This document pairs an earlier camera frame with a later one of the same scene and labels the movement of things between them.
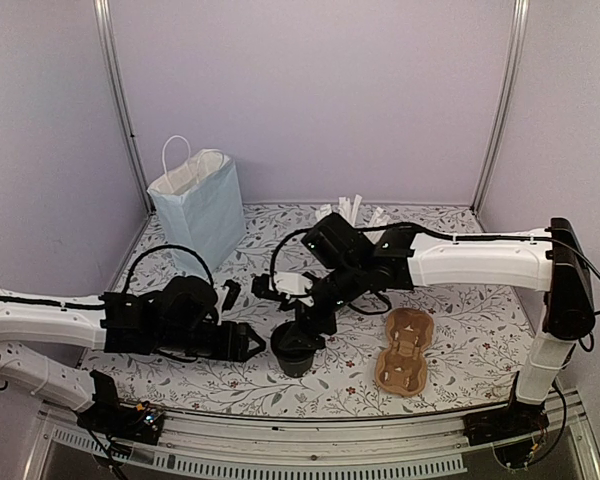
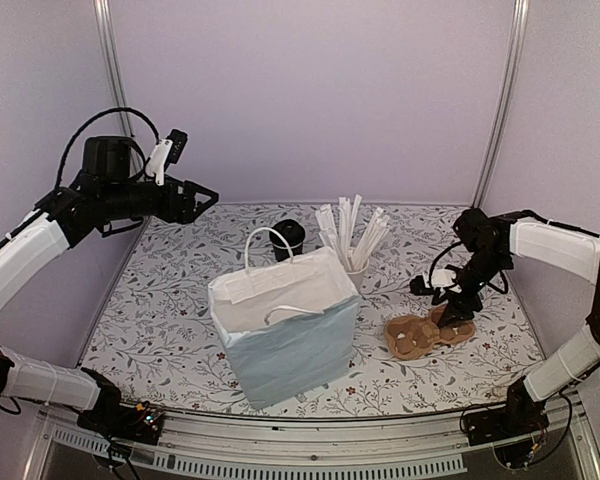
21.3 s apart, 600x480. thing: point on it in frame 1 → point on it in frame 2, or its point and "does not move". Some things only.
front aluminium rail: [288, 450] does not move
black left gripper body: [226, 349] → [166, 209]
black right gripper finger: [317, 342] → [467, 315]
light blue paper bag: [200, 206] → [289, 328]
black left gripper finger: [250, 334] → [193, 188]
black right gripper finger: [295, 340] → [450, 317]
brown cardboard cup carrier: [401, 368] → [410, 337]
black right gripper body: [304, 318] → [461, 302]
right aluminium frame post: [520, 29] does not move
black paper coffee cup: [295, 366] → [294, 235]
